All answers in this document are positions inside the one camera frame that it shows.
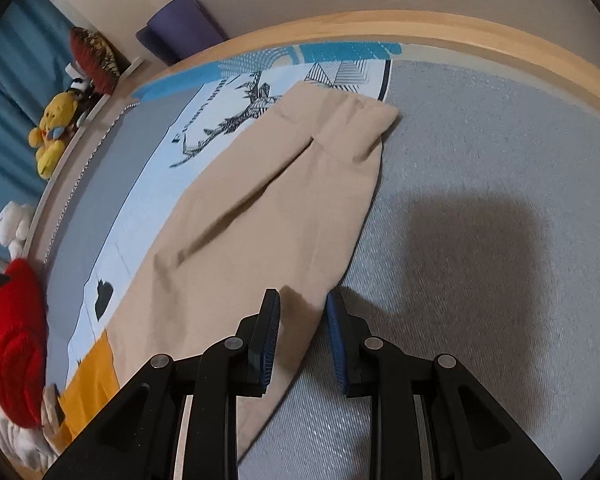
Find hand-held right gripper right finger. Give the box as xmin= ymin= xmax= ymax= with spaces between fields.
xmin=325 ymin=291 xmax=563 ymax=480

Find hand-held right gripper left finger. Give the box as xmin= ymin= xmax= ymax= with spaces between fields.
xmin=42 ymin=288 xmax=283 ymax=480

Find beige sweatshirt with orange cuffs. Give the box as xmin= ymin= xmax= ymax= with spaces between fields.
xmin=60 ymin=80 xmax=400 ymax=463

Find pile of folded beige clothes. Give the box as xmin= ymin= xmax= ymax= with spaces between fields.
xmin=0 ymin=395 xmax=56 ymax=471

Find grey bed mat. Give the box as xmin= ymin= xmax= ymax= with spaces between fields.
xmin=45 ymin=57 xmax=600 ymax=480

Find light blue printed bed sheet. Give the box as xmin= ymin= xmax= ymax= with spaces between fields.
xmin=67 ymin=42 xmax=403 ymax=391

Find red plush cushion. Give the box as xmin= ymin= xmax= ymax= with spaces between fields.
xmin=0 ymin=258 xmax=48 ymax=429

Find white plush toy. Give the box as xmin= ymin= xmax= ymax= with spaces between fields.
xmin=0 ymin=201 xmax=36 ymax=261

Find yellow plush toy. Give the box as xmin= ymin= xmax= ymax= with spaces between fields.
xmin=28 ymin=91 xmax=88 ymax=181

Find rolled purple yoga mat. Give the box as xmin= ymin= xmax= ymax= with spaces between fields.
xmin=136 ymin=0 xmax=229 ymax=67

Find blue curtain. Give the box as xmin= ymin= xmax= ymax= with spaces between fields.
xmin=0 ymin=0 xmax=88 ymax=261

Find wooden bed frame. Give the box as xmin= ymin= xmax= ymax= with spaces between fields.
xmin=142 ymin=10 xmax=600 ymax=113

